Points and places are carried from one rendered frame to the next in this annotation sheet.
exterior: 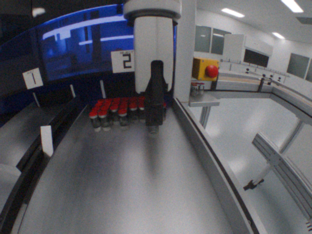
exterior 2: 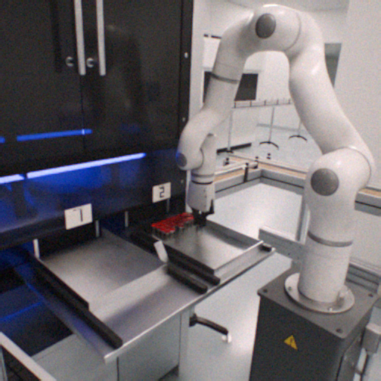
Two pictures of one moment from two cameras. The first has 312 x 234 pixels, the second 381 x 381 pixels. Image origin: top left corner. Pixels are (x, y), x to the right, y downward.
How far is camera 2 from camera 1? 1.09 m
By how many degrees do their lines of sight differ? 37
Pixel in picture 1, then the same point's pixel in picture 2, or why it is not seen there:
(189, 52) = not seen: hidden behind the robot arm
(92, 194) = (205, 257)
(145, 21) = (209, 187)
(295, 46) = (321, 25)
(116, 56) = (156, 190)
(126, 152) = (197, 243)
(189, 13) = not seen: hidden behind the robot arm
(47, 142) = (162, 252)
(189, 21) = not seen: hidden behind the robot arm
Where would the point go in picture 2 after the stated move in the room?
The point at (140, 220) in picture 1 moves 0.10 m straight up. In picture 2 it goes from (227, 254) to (230, 227)
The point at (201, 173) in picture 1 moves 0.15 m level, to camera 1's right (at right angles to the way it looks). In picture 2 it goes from (233, 239) to (260, 229)
